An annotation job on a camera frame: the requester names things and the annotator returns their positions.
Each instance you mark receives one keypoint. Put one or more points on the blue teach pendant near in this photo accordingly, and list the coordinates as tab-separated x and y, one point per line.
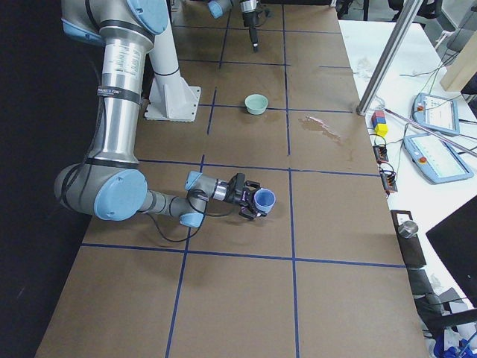
437	161

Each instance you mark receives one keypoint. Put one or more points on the blue teach pendant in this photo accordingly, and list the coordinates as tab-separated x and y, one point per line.
437	161
436	113

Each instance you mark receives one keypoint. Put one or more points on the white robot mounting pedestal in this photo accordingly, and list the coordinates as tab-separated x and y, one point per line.
171	98

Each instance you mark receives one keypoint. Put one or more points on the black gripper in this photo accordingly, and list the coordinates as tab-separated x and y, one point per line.
248	18
234	197

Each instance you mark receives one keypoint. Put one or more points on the blue teach pendant far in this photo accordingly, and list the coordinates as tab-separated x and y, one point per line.
436	113

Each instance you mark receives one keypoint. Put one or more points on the red blue yellow blocks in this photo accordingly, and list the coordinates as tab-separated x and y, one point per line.
379	123

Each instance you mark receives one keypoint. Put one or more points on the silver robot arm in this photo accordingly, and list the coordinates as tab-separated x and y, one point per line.
108	183
218	8

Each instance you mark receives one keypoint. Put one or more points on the mint green plastic bowl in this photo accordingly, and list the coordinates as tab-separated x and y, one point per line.
256	104

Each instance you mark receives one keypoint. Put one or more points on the green handled reach grabber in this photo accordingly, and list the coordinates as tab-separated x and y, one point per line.
436	134

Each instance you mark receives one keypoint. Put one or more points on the black electronics board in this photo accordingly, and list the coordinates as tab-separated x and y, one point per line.
381	153
388	178

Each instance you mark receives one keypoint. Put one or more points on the black Huawei monitor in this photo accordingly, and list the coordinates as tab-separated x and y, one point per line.
454	241

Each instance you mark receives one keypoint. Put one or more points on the aluminium frame post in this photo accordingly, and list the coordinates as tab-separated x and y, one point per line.
403	23

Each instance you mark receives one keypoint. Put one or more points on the steel cup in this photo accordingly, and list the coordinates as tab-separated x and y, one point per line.
408	229

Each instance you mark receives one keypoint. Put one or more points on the light blue plastic cup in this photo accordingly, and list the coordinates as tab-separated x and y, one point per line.
264	200

